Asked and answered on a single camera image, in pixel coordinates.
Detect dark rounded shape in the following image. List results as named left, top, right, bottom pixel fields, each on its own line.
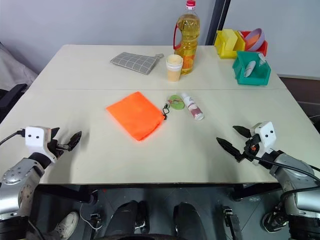
left=173, top=201, right=208, bottom=240
left=103, top=199, right=149, bottom=239

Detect purple plastic bowl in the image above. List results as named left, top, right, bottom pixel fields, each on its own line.
left=243, top=27, right=267, bottom=52

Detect yellow plastic storage bin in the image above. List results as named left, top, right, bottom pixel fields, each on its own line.
left=213, top=28, right=246, bottom=60

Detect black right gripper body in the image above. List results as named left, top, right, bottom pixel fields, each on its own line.
left=240, top=134, right=261, bottom=162

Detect stacked beige paper cups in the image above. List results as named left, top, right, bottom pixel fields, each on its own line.
left=165, top=54, right=184, bottom=83

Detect orange drawstring pouch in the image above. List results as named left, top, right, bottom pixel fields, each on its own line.
left=105, top=91, right=171, bottom=143

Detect red plastic storage bin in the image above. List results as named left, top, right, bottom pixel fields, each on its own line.
left=236, top=30, right=269, bottom=58

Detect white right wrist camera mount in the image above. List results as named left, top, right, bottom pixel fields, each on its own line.
left=249, top=121, right=275, bottom=166

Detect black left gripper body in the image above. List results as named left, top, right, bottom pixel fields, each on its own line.
left=46, top=138, right=72, bottom=159

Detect green plastic storage bin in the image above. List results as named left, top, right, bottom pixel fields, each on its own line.
left=231, top=50, right=272, bottom=86

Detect green round keychain tag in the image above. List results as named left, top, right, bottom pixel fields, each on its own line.
left=166, top=94, right=186, bottom=111

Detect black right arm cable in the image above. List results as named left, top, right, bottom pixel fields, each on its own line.
left=252, top=154, right=320, bottom=208

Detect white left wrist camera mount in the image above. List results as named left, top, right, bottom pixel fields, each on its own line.
left=24, top=126, right=58, bottom=164

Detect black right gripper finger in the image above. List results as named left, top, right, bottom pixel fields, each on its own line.
left=232, top=125, right=253, bottom=139
left=215, top=136, right=245, bottom=164

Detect grey fabric cover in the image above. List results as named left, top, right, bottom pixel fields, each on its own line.
left=0, top=40, right=39, bottom=91

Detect black chair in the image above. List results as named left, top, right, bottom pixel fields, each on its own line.
left=0, top=83, right=28, bottom=124

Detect cooking oil bottle red cap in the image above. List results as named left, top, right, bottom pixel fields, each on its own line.
left=172, top=0, right=202, bottom=76

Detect white floor cable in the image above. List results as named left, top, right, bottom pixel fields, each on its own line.
left=79, top=211, right=101, bottom=234

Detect black vertical pole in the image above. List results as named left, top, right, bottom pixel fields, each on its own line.
left=204, top=0, right=227, bottom=46

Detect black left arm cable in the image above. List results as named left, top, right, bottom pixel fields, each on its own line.
left=0, top=129, right=26, bottom=146

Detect grey checked pot holder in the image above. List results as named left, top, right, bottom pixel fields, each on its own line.
left=110, top=51, right=165, bottom=76

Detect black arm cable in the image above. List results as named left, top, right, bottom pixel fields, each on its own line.
left=252, top=154, right=320, bottom=208
left=0, top=129, right=26, bottom=146

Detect white pink cosmetic tube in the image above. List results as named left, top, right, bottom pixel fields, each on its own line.
left=180, top=92, right=205, bottom=122

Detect white sneaker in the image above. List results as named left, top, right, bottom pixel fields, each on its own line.
left=50, top=211, right=80, bottom=240

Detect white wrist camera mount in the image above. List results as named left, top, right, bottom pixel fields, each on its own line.
left=249, top=121, right=275, bottom=166
left=24, top=126, right=58, bottom=164

